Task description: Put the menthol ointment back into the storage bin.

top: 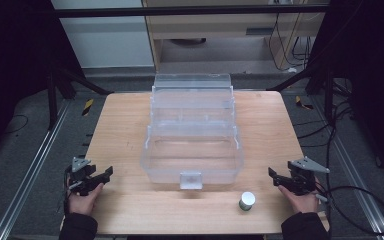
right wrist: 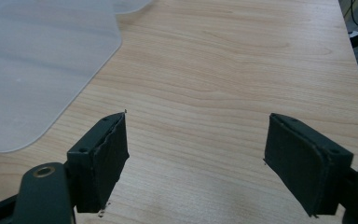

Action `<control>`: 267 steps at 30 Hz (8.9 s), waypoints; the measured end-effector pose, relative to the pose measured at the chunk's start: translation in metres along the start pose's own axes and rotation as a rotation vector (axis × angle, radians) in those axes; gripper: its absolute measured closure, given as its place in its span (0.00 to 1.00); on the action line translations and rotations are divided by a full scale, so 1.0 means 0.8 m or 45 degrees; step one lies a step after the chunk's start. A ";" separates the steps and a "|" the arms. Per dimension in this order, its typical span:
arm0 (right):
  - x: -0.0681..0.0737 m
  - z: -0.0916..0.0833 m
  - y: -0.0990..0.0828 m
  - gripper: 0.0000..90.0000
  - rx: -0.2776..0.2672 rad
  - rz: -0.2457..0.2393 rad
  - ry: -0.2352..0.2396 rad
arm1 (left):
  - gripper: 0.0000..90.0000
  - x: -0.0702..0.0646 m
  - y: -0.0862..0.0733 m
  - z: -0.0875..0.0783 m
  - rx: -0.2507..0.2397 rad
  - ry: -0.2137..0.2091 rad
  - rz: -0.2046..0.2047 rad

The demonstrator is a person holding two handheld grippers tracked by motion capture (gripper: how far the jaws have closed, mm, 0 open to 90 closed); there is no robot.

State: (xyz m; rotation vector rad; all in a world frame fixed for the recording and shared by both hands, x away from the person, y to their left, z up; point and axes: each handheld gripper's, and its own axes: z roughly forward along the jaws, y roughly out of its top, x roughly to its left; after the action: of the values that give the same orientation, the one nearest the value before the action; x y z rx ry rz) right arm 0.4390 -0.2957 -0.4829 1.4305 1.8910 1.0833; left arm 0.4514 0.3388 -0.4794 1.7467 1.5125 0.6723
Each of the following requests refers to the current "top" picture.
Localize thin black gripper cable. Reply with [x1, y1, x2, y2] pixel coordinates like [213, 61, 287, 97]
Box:
[62, 164, 73, 215]

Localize black cables behind cabinet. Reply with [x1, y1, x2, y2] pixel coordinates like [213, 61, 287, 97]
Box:
[267, 12, 315, 73]

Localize thin black floor cable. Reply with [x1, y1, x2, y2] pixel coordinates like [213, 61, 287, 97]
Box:
[3, 113, 30, 135]

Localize white cabinet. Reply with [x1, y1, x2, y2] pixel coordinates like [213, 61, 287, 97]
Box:
[50, 0, 155, 70]

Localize person's left hand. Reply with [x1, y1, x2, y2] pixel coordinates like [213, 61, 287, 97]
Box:
[66, 181, 105, 217]

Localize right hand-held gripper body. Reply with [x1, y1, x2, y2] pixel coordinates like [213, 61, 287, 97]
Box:
[287, 156, 331, 196]

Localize black metal stand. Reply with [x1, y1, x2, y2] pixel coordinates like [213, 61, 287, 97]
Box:
[44, 62, 115, 132]
[265, 62, 355, 125]

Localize black horizontal frame bar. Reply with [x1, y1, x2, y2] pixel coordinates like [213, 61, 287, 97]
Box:
[50, 4, 330, 19]

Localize clear plastic storage box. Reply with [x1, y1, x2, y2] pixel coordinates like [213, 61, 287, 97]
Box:
[140, 72, 245, 191]

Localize small white-lidded jar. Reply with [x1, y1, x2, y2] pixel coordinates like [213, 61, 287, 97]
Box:
[238, 190, 257, 212]

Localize person's right hand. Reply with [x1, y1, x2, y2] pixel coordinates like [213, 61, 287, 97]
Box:
[277, 178, 322, 215]

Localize light wooden cabinet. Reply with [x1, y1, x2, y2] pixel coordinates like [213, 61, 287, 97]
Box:
[142, 0, 330, 72]

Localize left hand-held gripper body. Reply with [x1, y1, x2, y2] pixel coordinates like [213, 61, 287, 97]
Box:
[67, 156, 98, 197]

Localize aluminium floor rail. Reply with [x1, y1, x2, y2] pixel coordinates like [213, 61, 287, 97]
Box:
[0, 99, 72, 240]
[312, 99, 384, 240]

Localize black floor cables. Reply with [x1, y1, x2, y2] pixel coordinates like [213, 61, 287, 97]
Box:
[292, 99, 356, 188]

